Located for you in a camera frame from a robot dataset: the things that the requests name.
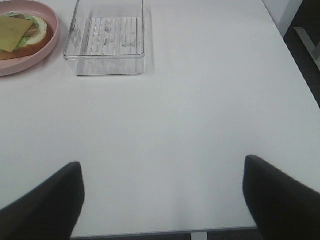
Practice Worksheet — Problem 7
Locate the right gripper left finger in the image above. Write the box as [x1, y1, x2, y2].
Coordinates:
[0, 162, 85, 240]

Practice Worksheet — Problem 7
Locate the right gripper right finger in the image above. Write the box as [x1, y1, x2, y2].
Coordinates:
[242, 155, 320, 240]

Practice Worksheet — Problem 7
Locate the bread slice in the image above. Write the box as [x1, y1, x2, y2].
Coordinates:
[0, 12, 52, 60]

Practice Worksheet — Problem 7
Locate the bacon strip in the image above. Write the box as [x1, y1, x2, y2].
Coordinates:
[23, 24, 38, 37]
[10, 13, 25, 19]

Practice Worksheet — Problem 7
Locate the yellow cheese slice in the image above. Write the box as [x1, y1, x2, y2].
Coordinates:
[0, 15, 33, 53]

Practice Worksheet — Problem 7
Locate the green lettuce leaf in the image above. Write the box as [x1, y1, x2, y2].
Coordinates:
[2, 12, 47, 52]

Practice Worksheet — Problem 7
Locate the pink round plate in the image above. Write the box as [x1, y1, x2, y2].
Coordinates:
[0, 0, 60, 77]

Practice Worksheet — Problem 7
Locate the grey table leg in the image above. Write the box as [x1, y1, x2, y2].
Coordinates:
[293, 27, 320, 69]

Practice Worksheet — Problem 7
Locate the right clear plastic container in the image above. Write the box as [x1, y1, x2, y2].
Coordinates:
[63, 0, 145, 76]

